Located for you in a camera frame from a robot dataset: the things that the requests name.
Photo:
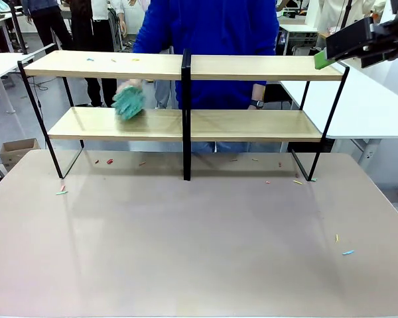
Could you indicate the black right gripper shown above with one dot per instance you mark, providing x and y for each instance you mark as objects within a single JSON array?
[{"x": 391, "y": 43}]

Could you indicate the teal cleaning cloth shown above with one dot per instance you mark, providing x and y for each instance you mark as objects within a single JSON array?
[{"x": 129, "y": 102}]

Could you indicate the person's left forearm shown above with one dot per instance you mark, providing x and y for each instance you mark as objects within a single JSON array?
[{"x": 258, "y": 91}]

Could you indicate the person's right hand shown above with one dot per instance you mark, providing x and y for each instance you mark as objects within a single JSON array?
[{"x": 132, "y": 83}]

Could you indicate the bystander in white clothes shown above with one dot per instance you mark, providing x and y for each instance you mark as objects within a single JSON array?
[{"x": 338, "y": 13}]

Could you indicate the small white desk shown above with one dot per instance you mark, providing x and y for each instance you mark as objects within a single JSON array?
[{"x": 298, "y": 31}]

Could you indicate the large white table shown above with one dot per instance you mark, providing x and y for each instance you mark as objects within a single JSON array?
[{"x": 368, "y": 106}]

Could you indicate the black-framed two-tier wooden shelf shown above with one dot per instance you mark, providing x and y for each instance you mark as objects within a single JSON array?
[{"x": 252, "y": 66}]

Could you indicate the black wristwatch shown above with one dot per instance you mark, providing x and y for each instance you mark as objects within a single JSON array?
[{"x": 257, "y": 104}]

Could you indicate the person in blue sweater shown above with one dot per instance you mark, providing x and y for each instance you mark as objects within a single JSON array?
[{"x": 212, "y": 33}]

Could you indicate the bystander in black trousers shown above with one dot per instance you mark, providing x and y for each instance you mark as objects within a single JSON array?
[{"x": 99, "y": 36}]

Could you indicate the bystander in dark jacket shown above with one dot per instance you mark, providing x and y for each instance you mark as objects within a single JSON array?
[{"x": 49, "y": 20}]

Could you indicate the green paper scrap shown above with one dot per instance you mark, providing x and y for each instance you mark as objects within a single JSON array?
[{"x": 62, "y": 192}]

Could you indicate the white side table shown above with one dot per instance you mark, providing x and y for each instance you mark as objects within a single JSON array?
[{"x": 3, "y": 64}]

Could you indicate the cardboard box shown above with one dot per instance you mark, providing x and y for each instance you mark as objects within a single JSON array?
[{"x": 18, "y": 152}]

